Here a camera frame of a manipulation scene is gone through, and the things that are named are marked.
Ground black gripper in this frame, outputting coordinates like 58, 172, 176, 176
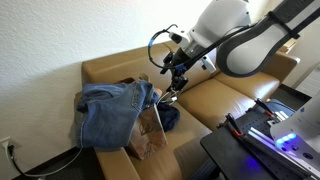
165, 75, 190, 105

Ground blue denim jeans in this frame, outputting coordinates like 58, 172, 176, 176
75, 79, 162, 150

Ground tan leather couch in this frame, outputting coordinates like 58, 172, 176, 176
81, 41, 301, 180

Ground dark navy cloth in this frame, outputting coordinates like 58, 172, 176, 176
155, 100, 181, 133

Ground brown printed paper bag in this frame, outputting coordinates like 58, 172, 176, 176
127, 72, 169, 162

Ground black clamp with orange tip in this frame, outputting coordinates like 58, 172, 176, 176
217, 112, 245, 138
254, 97, 278, 118

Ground black robot table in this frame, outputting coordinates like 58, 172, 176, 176
199, 105, 320, 180

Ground wooden furniture piece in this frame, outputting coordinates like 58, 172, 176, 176
276, 37, 298, 55

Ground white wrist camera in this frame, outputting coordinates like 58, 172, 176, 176
199, 54, 218, 74

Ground black looped wrist cable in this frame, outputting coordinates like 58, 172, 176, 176
147, 23, 180, 70

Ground aluminium mounting rail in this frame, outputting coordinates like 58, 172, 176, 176
233, 124, 320, 178

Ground white wall heater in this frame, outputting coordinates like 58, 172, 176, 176
295, 66, 320, 98

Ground black power cable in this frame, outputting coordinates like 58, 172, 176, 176
6, 143, 84, 178

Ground white wall outlet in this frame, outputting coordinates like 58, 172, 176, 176
0, 135, 13, 151

